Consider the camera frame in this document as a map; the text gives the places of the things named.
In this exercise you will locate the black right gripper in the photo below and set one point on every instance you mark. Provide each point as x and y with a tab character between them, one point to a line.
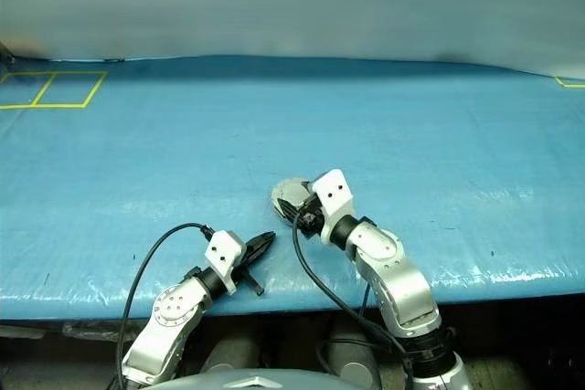
311	218

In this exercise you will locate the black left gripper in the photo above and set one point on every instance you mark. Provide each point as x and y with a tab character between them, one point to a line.
241	266

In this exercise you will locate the silver motor housing copper windings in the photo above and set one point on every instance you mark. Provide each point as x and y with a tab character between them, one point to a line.
290	191

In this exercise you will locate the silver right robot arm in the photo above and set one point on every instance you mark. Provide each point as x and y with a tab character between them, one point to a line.
397	280

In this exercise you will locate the dark rounded shape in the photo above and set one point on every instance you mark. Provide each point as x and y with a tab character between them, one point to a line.
230	355
349	358

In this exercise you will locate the blue plastic table cover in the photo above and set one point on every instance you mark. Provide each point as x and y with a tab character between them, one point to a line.
411	157

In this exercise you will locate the grey robot torso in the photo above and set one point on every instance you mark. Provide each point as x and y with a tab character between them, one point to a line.
256	381

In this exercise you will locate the yellow tape double square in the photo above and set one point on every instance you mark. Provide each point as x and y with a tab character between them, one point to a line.
91	91

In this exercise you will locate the yellow tape corner mark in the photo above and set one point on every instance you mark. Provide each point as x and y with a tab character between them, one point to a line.
569	84

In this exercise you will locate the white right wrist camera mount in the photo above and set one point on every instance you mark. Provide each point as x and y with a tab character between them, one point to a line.
336	200

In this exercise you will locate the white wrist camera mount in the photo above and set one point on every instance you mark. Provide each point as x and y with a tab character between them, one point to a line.
223	255
336	200

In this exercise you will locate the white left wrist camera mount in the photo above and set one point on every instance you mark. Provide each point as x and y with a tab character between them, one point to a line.
223	255

